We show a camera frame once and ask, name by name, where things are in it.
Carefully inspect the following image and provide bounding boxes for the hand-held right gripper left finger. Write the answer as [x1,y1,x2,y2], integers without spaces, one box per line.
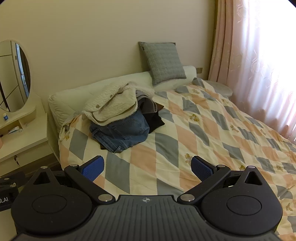
[24,156,115,205]

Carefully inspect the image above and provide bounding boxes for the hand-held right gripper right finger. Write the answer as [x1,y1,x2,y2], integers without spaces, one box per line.
[177,156,271,205]

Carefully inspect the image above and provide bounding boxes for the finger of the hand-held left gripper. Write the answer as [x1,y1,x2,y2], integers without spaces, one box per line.
[0,171,26,189]

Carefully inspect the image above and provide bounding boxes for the cream fleece jacket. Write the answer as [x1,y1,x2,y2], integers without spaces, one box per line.
[81,81,155,127]

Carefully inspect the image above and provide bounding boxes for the checkered quilt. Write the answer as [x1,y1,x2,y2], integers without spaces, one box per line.
[58,77,296,232]

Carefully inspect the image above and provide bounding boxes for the cream dressing table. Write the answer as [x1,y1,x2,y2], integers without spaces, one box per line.
[0,93,61,179]

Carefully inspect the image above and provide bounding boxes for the blue jeans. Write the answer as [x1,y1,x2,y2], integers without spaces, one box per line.
[90,109,150,153]

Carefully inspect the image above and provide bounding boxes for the white bed pillows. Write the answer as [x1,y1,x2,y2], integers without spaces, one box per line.
[48,65,198,131]

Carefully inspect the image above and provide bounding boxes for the round white stool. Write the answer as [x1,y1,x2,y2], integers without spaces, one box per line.
[206,80,233,97]

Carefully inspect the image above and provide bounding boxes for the grey garment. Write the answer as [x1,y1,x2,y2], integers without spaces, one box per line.
[135,90,162,116]

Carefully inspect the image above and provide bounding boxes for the white pillow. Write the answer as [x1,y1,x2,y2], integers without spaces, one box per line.
[153,77,196,91]

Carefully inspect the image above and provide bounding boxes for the oval mirror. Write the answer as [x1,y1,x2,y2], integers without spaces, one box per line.
[0,40,31,113]

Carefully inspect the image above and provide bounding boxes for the grey square pillow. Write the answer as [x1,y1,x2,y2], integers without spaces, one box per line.
[138,42,187,86]

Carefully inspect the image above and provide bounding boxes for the sheer white curtain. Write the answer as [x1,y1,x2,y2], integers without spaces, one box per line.
[228,0,296,142]

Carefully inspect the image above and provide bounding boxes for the pink drape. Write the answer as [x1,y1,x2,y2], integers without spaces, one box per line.
[208,0,238,81]

